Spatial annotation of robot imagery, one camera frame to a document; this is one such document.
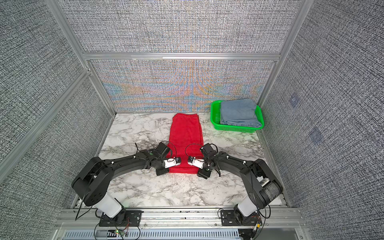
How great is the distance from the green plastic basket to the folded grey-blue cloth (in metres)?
0.01

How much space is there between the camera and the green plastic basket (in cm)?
102

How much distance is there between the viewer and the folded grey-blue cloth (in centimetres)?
104
